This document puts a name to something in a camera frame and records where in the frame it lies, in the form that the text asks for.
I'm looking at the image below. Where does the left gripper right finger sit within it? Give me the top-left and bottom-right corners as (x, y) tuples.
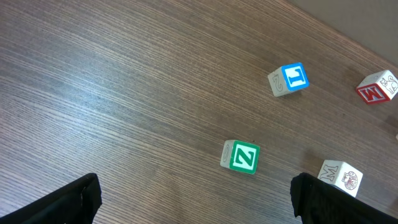
(290, 172), (397, 224)

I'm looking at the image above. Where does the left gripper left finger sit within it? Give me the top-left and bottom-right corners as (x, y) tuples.
(1, 173), (102, 224)

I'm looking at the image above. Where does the plain block blue side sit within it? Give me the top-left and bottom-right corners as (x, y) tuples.
(317, 160), (363, 197)

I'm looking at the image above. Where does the green Z block left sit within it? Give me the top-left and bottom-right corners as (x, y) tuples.
(220, 139), (261, 174)

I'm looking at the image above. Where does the blue 1 block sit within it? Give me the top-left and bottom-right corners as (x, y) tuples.
(267, 62), (310, 97)

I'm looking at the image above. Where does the red-sided plain top block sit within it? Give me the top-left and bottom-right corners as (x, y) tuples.
(356, 70), (397, 105)

